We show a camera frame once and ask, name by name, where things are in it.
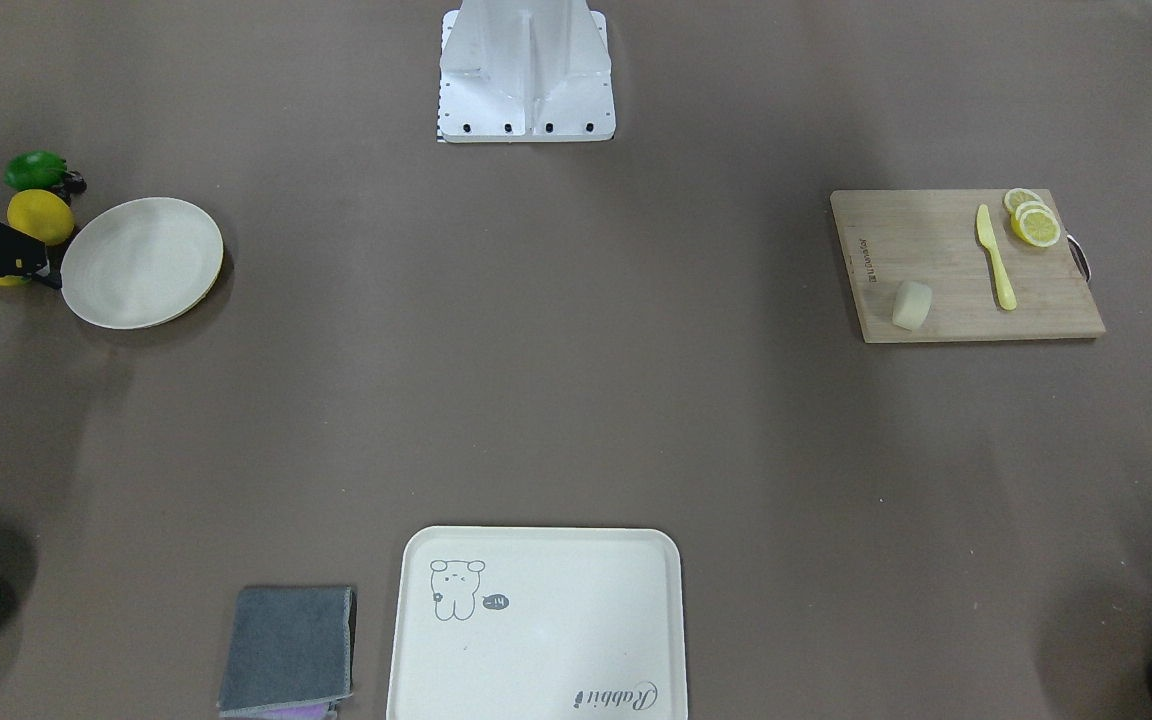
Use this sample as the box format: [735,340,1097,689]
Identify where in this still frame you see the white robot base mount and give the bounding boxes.
[435,1,617,143]

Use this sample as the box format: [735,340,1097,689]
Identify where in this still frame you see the lemon slice front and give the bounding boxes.
[1011,209,1064,249]

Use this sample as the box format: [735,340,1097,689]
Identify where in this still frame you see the cream rabbit tray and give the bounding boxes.
[387,526,689,719]

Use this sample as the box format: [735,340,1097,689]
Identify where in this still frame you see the grey folded cloth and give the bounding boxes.
[218,585,355,719]

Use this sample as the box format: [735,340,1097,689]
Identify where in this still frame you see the lemon slice back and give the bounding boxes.
[1005,187,1044,217]

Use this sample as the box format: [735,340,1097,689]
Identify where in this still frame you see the purple cloth under grey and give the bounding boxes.
[232,702,338,720]

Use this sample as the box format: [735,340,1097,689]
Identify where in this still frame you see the dark purple toy grapes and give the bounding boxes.
[50,170,88,205]

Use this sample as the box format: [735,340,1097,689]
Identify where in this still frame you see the yellow plastic knife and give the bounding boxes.
[975,204,1018,313]

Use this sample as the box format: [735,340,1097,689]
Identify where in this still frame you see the wooden cutting board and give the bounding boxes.
[829,190,1106,344]

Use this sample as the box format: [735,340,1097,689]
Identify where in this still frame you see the yellow lemon near pepper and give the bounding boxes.
[6,190,76,247]

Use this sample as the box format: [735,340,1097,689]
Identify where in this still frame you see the cream round plate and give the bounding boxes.
[61,197,223,331]

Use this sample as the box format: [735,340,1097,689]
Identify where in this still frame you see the lemon slice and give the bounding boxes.
[1005,187,1044,217]
[1011,209,1064,249]

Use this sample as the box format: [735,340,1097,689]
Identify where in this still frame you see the white steamed bun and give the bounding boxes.
[890,281,934,331]

